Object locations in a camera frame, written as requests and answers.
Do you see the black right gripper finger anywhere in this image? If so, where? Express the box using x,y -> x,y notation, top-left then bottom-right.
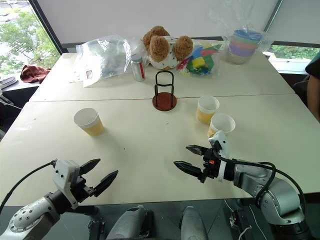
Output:
173,160 -> 207,184
185,144 -> 209,157

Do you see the grey flat device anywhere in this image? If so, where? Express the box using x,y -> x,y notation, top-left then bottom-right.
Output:
0,76 -> 18,89

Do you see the black window frame post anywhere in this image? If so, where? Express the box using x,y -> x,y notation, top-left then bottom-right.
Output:
263,0 -> 285,34
28,0 -> 64,55

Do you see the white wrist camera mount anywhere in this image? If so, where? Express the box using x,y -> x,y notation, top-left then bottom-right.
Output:
208,130 -> 231,184
51,159 -> 82,210

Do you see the person in dark shirt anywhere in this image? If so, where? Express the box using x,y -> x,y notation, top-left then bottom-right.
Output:
304,58 -> 320,115

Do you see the white floor cable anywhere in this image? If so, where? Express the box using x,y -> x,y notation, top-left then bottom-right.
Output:
224,199 -> 254,240

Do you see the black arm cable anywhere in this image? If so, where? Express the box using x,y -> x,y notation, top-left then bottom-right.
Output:
0,161 -> 57,208
219,155 -> 307,209

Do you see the black chair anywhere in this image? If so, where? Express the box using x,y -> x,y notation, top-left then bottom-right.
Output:
291,74 -> 313,107

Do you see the brown and white plush toy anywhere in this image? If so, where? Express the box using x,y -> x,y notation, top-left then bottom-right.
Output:
142,25 -> 194,70

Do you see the reddish brown cloth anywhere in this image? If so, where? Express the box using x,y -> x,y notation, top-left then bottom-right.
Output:
19,64 -> 52,84

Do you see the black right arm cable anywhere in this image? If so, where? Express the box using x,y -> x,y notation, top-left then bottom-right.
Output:
219,155 -> 307,209

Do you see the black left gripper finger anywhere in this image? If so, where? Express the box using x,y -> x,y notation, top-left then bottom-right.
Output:
79,158 -> 102,179
92,169 -> 120,198

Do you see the clear jar with red stick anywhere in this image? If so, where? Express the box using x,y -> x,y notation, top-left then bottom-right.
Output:
130,54 -> 147,82

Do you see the bagged stack of coloured bowls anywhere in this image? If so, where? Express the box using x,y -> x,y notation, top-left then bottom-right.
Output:
224,23 -> 272,65

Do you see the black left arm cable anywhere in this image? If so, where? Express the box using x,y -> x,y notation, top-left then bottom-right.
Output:
0,161 -> 57,208

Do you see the grey rounded shape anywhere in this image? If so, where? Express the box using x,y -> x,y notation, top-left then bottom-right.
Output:
106,205 -> 154,240
180,205 -> 209,240

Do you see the plain yellow paper cup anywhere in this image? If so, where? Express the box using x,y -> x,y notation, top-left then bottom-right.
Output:
73,107 -> 105,137
195,95 -> 221,125

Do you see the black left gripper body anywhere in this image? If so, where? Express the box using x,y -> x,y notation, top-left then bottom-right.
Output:
70,174 -> 96,204

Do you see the clear plastic bag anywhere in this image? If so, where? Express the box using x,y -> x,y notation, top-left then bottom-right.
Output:
75,34 -> 134,89

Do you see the bag of coloured blocks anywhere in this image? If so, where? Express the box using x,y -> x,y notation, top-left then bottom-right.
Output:
175,40 -> 225,78

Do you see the ribbed tan paper cup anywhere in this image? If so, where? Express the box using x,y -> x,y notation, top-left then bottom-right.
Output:
207,113 -> 237,139

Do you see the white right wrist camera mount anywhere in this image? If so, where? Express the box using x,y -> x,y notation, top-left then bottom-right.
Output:
208,130 -> 231,184

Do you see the black wire cup holder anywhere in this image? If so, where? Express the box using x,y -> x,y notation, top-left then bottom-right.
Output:
152,70 -> 178,112

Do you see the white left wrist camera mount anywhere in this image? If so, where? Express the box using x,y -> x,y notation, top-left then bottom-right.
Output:
51,159 -> 82,210

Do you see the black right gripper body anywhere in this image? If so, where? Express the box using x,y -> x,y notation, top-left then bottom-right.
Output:
202,147 -> 222,180

